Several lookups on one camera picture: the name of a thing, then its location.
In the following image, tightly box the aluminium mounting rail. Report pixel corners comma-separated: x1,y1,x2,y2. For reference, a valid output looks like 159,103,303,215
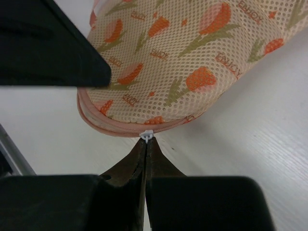
0,125,36,178

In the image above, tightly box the floral mesh laundry bag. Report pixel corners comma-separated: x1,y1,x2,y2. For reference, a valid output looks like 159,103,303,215
77,0,308,137

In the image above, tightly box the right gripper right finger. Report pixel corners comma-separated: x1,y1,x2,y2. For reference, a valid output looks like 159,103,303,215
145,137,186,231

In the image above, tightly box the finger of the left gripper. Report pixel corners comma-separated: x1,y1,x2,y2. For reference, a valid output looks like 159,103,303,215
0,0,111,87

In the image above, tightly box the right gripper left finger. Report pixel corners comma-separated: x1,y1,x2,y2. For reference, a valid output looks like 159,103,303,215
101,139,147,231

